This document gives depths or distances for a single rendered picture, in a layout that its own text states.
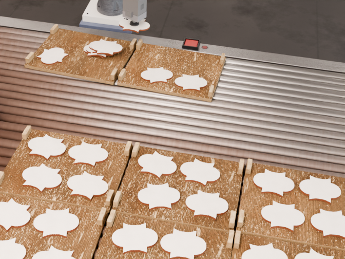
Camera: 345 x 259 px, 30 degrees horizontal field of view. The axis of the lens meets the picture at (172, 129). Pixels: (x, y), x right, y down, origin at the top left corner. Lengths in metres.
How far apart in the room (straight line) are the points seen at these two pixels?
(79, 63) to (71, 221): 0.96
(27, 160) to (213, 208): 0.69
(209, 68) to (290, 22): 2.54
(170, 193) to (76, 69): 0.87
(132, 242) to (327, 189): 0.73
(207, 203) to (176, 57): 0.94
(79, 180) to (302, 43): 3.13
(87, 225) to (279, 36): 3.31
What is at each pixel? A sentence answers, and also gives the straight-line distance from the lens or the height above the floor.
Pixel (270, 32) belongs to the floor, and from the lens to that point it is 5.18.
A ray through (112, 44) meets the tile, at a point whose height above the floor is 0.97.
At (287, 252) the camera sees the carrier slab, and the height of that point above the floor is 0.94.
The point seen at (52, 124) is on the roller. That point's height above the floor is 0.92.
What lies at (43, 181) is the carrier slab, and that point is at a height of 0.95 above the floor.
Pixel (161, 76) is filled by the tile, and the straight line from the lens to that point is 2.78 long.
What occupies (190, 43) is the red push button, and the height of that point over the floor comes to 0.93.
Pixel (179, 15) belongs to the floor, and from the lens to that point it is 5.28.
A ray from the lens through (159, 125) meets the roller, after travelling 2.55.
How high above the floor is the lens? 2.47
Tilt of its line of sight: 38 degrees down
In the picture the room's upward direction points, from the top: 4 degrees clockwise
